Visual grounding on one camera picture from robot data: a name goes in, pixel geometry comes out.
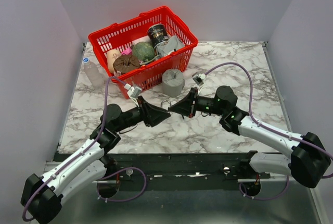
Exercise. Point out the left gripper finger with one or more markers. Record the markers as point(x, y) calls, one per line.
point(153, 118)
point(148, 108)

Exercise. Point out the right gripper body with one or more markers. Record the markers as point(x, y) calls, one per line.
point(206, 104)

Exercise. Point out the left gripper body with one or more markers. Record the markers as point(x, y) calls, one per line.
point(132, 117)

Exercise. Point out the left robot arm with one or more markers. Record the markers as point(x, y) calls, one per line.
point(42, 195)

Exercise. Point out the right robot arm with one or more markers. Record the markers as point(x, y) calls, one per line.
point(301, 156)

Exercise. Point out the grey taped cylinder roll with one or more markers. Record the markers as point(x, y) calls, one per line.
point(173, 82)

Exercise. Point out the red plastic shopping basket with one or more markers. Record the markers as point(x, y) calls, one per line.
point(126, 34)

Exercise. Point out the brown fabric pouch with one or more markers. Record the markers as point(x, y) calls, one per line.
point(125, 64)

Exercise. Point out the clear plastic water bottle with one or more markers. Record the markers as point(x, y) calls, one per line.
point(92, 73)

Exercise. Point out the green round melon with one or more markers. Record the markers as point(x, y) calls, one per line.
point(143, 51)

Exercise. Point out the pink small box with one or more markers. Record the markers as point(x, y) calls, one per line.
point(127, 51)

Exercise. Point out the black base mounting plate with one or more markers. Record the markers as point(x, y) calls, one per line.
point(170, 172)

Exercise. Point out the grey wrapped bundle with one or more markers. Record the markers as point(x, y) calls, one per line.
point(173, 44)

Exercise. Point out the black printed can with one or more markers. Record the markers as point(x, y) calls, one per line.
point(157, 34)

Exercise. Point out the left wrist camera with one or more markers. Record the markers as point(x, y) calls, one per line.
point(133, 91)

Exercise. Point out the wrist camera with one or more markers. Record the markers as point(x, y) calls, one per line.
point(199, 78)
point(133, 91)

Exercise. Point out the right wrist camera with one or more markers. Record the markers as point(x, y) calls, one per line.
point(199, 78)

